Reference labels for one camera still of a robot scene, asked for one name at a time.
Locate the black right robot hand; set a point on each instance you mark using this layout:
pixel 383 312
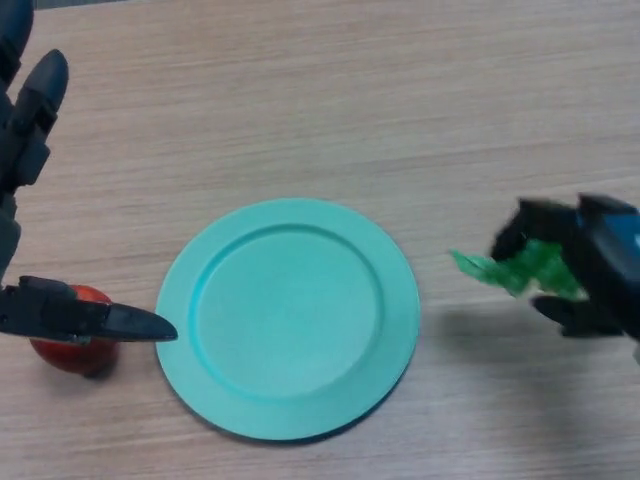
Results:
pixel 605 250

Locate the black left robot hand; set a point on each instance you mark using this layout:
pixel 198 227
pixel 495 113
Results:
pixel 30 150

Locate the green grapes bunch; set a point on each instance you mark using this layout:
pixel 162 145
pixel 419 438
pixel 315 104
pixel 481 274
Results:
pixel 525 272

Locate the green round plate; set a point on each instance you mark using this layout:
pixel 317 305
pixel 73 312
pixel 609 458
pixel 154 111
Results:
pixel 287 320

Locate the red apple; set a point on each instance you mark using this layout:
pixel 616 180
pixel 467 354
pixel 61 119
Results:
pixel 75 357

